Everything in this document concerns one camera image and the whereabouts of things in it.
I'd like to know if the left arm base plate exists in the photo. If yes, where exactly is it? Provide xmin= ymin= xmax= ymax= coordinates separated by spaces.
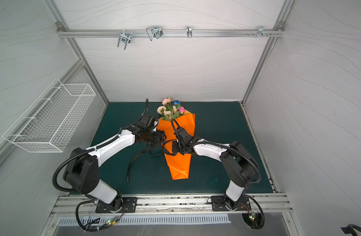
xmin=95 ymin=197 xmax=138 ymax=213

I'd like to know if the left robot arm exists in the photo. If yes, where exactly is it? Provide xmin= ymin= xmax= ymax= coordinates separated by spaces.
xmin=52 ymin=114 xmax=165 ymax=212

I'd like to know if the blue fake flower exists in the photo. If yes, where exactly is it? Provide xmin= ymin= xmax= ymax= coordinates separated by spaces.
xmin=172 ymin=100 xmax=180 ymax=106

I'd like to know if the white slotted cable duct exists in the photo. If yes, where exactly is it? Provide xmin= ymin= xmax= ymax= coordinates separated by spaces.
xmin=57 ymin=213 xmax=231 ymax=227

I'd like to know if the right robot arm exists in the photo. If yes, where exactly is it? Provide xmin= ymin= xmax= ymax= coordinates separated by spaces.
xmin=172 ymin=127 xmax=262 ymax=211

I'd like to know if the white wire basket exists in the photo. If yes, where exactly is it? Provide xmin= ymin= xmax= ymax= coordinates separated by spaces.
xmin=2 ymin=78 xmax=96 ymax=153

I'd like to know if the aluminium front rail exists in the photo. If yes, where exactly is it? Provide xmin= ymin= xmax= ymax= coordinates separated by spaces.
xmin=50 ymin=193 xmax=293 ymax=216

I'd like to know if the metal hook clamp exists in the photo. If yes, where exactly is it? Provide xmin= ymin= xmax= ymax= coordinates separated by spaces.
xmin=117 ymin=31 xmax=131 ymax=50
xmin=146 ymin=26 xmax=163 ymax=41

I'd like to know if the metal hook clamp left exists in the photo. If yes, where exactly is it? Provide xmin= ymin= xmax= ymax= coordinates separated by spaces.
xmin=117 ymin=31 xmax=131 ymax=50

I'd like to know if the orange wrapping paper sheet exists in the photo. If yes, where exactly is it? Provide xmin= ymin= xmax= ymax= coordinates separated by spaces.
xmin=158 ymin=110 xmax=196 ymax=180

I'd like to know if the green table mat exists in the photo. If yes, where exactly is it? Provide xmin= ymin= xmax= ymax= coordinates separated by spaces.
xmin=92 ymin=102 xmax=273 ymax=194

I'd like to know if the left black cable conduit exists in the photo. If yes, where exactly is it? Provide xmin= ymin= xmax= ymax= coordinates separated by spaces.
xmin=75 ymin=200 xmax=126 ymax=233

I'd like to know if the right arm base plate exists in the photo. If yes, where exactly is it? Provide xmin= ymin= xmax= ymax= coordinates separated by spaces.
xmin=207 ymin=195 xmax=251 ymax=212

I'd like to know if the metal ring clamp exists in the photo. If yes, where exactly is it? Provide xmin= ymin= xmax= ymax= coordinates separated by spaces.
xmin=186 ymin=26 xmax=192 ymax=38

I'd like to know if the metal bracket clamp right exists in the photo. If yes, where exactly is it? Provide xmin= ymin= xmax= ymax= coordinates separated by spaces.
xmin=247 ymin=26 xmax=273 ymax=38

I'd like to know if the black printed ribbon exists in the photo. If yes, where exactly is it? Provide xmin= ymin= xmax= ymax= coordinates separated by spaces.
xmin=126 ymin=138 xmax=178 ymax=182

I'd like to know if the metal hook clamp middle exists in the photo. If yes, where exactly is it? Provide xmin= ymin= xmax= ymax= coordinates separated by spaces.
xmin=146 ymin=26 xmax=163 ymax=41

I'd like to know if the aluminium crossbar rail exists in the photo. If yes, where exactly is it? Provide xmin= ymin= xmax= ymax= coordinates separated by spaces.
xmin=57 ymin=28 xmax=285 ymax=38

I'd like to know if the light pink fake rose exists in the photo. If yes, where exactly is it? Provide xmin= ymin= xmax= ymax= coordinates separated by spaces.
xmin=162 ymin=97 xmax=173 ymax=111

